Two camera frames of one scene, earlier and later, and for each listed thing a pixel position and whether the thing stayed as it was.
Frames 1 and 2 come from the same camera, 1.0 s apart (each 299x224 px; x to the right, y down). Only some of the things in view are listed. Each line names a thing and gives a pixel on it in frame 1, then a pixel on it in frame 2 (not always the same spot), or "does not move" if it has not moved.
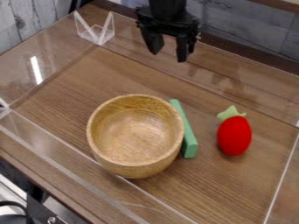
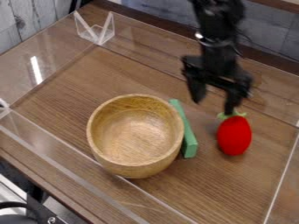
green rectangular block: [189, 142] does not move
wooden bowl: [134, 130] does not move
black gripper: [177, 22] to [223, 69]
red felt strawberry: [233, 133] does not move
